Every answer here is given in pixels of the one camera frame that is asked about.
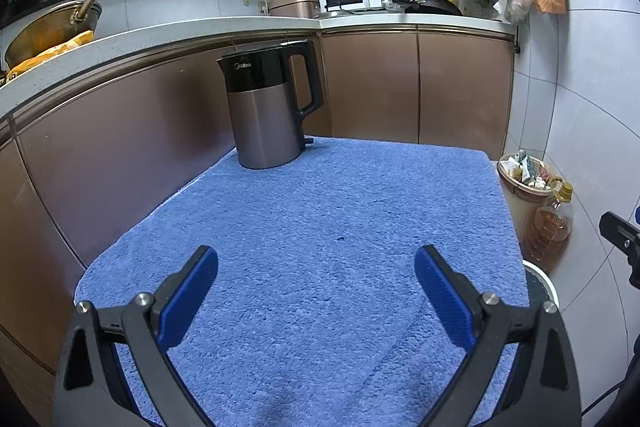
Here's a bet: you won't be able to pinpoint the black cable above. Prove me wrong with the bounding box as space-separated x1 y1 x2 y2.
582 347 640 419

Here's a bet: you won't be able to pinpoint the brass wok with steel handle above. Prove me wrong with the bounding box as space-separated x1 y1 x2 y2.
4 0 147 70

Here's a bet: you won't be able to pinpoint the amber cooking oil bottle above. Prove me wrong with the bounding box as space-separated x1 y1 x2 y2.
527 182 575 274

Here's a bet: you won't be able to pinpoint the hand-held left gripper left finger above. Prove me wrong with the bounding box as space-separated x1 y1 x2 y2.
51 244 220 427

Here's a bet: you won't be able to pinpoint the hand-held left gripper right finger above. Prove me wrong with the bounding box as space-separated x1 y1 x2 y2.
413 244 584 427

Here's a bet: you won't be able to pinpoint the orange snack packet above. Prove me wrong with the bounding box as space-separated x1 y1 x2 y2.
6 31 95 76

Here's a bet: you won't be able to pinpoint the beige waste bin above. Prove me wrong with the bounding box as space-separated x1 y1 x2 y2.
496 149 564 249

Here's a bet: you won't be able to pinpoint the blue terry towel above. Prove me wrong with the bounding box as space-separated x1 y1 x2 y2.
74 137 531 427

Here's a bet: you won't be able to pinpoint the black frying pan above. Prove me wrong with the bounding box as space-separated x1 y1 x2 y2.
392 0 464 17

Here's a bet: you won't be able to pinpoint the white round waste bin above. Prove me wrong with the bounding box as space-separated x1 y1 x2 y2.
522 259 559 314

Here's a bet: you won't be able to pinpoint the pile of mixed wrappers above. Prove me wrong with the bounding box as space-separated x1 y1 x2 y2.
500 149 563 190

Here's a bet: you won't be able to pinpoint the brown kitchen cabinets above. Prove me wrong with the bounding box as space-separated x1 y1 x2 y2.
0 27 516 375

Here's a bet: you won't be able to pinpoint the brown rice cooker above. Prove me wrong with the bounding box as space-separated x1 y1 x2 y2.
269 0 321 19

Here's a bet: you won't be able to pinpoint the black steel electric kettle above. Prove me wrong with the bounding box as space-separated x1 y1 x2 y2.
216 39 326 170

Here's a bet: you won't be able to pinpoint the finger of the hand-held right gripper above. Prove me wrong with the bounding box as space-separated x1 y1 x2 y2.
599 210 640 291

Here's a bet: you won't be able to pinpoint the white kitchen countertop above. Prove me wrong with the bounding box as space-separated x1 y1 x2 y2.
0 16 519 118

